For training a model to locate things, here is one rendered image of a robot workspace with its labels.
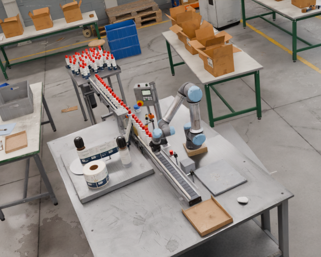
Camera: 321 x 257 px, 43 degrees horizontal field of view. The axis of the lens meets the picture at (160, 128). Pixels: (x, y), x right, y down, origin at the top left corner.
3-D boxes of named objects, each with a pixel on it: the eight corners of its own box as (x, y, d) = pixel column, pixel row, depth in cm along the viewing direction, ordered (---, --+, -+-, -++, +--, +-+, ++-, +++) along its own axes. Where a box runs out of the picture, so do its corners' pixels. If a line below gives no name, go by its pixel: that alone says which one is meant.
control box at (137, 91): (139, 101, 374) (135, 83, 364) (157, 100, 370) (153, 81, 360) (137, 107, 366) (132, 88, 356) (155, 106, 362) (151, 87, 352)
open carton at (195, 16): (170, 41, 642) (166, 18, 623) (195, 33, 650) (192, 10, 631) (178, 47, 610) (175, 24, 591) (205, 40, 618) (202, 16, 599)
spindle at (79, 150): (80, 162, 377) (71, 137, 362) (89, 159, 380) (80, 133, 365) (82, 168, 370) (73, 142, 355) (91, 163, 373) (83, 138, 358)
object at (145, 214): (47, 144, 433) (47, 142, 432) (171, 97, 474) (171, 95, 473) (108, 289, 263) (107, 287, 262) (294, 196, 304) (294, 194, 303)
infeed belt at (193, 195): (119, 119, 445) (118, 116, 443) (126, 116, 448) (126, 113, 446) (190, 204, 312) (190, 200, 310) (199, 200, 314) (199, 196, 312)
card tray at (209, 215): (182, 211, 308) (181, 208, 306) (211, 198, 315) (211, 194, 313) (201, 236, 284) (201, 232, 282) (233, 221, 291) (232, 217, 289)
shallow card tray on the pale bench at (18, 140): (5, 138, 462) (4, 136, 460) (26, 132, 466) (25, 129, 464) (5, 154, 433) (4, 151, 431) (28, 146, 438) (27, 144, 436)
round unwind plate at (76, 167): (67, 162, 384) (66, 161, 383) (97, 150, 392) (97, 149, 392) (74, 179, 359) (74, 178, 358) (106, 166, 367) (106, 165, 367)
